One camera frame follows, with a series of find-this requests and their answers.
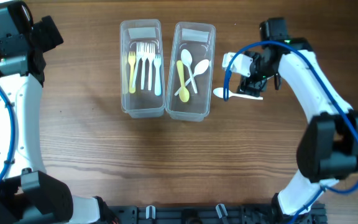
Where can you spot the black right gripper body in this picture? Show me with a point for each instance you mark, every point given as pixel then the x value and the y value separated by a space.
pixel 250 88

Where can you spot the white spoon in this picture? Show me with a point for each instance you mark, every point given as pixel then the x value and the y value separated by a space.
pixel 219 92
pixel 186 58
pixel 200 68

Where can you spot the yellow plastic spoon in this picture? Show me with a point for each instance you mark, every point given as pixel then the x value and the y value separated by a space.
pixel 183 93

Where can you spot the light blue plastic fork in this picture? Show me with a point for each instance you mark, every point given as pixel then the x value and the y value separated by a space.
pixel 157 65

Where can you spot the yellow plastic fork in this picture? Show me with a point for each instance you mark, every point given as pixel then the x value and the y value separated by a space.
pixel 131 61

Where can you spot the white plastic fork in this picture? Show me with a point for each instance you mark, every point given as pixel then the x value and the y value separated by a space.
pixel 150 57
pixel 145 51
pixel 139 55

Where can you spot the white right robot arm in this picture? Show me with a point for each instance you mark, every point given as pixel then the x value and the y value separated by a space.
pixel 327 155

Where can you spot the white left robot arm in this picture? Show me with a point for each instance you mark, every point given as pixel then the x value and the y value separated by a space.
pixel 27 193

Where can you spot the clear right plastic container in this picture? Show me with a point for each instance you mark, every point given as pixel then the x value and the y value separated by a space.
pixel 199 39

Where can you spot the clear plastic container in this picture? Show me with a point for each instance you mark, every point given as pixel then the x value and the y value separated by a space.
pixel 142 103
pixel 199 39

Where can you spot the clear left plastic container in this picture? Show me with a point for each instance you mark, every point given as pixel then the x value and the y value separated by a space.
pixel 142 103

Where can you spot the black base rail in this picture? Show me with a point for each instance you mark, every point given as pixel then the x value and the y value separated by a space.
pixel 244 214

